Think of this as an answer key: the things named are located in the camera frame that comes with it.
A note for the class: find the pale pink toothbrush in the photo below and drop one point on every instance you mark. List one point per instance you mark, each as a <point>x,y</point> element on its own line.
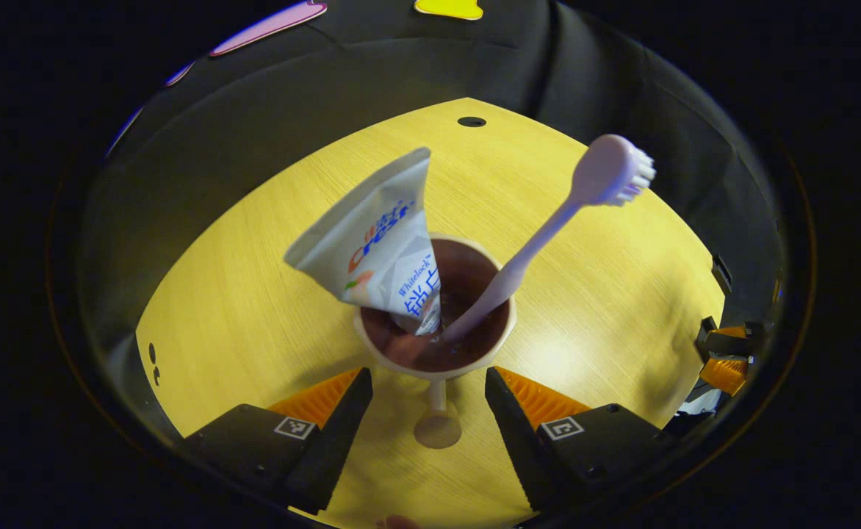
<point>526,253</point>

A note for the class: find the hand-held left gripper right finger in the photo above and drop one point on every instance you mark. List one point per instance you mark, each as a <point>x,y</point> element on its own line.
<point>515,441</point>

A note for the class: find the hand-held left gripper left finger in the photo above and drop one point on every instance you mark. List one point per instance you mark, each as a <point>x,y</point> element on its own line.
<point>339,441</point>

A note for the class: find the black desk clamp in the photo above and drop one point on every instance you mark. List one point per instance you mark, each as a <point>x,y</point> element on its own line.
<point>721,274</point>

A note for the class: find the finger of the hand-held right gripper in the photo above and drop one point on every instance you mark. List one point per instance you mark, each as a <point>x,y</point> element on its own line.
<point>724,373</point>
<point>710,339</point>

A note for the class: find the white toothpaste tube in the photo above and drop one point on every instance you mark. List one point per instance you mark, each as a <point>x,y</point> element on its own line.
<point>379,242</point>

